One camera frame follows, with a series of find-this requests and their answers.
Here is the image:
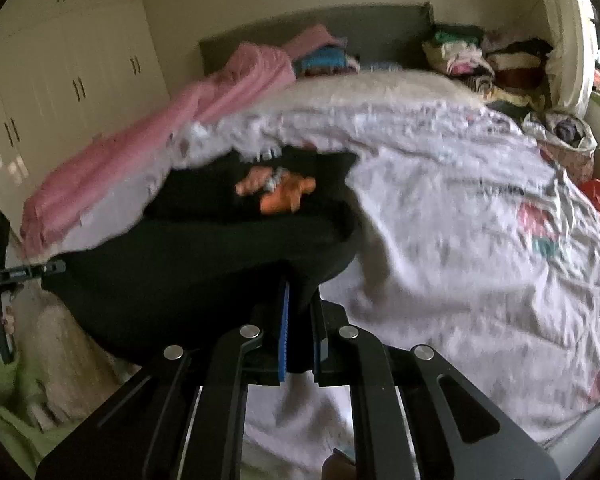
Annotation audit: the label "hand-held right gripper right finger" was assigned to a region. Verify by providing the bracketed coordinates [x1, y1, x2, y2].
[310, 285, 561, 480]

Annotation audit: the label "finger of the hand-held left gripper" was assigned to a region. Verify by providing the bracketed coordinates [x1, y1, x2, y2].
[7, 259, 67, 283]

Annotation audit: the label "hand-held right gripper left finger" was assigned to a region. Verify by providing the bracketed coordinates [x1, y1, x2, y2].
[35, 277, 293, 480]

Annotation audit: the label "black sweater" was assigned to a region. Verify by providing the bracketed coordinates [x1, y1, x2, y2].
[40, 144, 360, 376]

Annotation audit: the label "striped folded clothes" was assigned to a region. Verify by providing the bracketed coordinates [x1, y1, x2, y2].
[294, 46, 361, 77]

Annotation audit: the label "plastic bag of clothes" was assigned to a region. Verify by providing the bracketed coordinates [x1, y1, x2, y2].
[522, 110, 598, 183]

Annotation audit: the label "pile of folded clothes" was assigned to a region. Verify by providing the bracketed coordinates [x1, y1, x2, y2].
[422, 25, 553, 111]

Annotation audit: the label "person's right hand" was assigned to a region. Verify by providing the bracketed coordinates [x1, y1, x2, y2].
[321, 452, 358, 480]

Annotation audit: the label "beige fluffy blanket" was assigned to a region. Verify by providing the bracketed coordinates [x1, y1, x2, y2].
[5, 280, 141, 431]

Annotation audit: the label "pink quilt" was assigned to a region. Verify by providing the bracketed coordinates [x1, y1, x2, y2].
[19, 24, 348, 260]

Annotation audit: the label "white printed bed sheet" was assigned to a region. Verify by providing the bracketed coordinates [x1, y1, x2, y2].
[60, 72, 600, 480]

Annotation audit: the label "white wardrobe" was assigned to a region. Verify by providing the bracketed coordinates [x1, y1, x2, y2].
[0, 0, 171, 241]

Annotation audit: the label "light grey cloth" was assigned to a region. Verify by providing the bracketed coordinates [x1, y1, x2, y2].
[540, 402, 600, 456]

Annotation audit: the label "cream bed sheet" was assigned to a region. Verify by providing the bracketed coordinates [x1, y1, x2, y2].
[260, 70, 486, 111]

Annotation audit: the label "grey headboard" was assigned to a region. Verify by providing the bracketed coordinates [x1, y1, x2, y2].
[199, 2, 433, 78]

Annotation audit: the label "white curtain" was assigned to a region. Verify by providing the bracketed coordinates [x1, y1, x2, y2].
[530, 0, 600, 116]

